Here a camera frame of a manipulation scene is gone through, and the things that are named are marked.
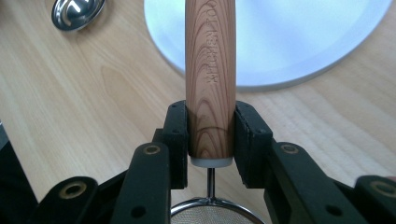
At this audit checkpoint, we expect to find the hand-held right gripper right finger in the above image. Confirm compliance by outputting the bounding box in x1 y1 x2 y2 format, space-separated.
233 101 275 189

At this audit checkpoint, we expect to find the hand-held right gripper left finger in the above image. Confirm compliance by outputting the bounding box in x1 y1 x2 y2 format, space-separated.
152 100 190 190

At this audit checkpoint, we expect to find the mesh strainer with wooden handle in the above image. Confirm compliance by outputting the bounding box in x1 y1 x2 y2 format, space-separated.
170 0 265 224

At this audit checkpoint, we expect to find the metal ladle with wooden handle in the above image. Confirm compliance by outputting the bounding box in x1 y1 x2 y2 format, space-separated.
50 0 106 32

